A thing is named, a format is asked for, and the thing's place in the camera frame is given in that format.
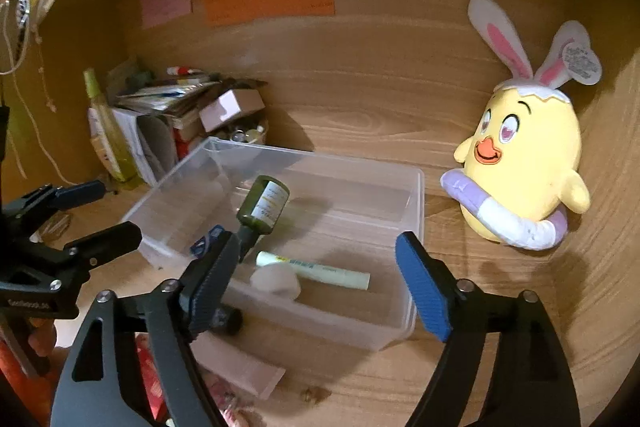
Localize folded white papers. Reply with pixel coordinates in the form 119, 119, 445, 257
111, 107, 179, 188

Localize yellow chick plush toy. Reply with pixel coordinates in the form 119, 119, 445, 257
440, 0, 604, 252

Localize pink paper note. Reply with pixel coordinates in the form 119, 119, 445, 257
140, 0, 193, 30

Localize white string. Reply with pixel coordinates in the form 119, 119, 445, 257
0, 0, 68, 184

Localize stack of books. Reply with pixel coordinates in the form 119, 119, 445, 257
107, 57, 226, 132

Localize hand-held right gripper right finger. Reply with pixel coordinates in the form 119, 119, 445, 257
394, 231, 582, 427

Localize small white cardboard box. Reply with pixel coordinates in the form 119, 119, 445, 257
199, 79, 267, 134

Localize person's left hand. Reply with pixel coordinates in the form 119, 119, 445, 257
27, 319, 59, 361

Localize white cotton roll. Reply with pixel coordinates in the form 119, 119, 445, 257
250, 263, 301, 301

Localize pale green tube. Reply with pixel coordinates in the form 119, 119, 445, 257
256, 251, 372, 292

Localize white squeeze tube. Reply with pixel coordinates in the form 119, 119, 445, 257
197, 336, 287, 401

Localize black cap cosmetic bottle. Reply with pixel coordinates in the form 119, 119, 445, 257
215, 304, 245, 336

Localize red packet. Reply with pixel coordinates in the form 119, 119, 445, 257
134, 334, 169, 426

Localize dark green bottle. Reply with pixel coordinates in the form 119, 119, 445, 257
236, 175, 291, 259

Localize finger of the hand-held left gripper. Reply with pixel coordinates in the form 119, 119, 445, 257
30, 221, 144, 284
15, 180, 109, 228

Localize pink snack packet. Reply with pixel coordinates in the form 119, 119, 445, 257
207, 377, 263, 427

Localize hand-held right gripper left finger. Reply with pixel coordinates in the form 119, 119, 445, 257
50, 227, 243, 427

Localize clear plastic storage container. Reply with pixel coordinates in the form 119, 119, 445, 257
121, 137, 426, 353

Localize red book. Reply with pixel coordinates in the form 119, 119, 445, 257
172, 124, 202, 158

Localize person's left forearm orange sleeve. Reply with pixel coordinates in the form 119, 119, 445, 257
0, 342, 56, 423

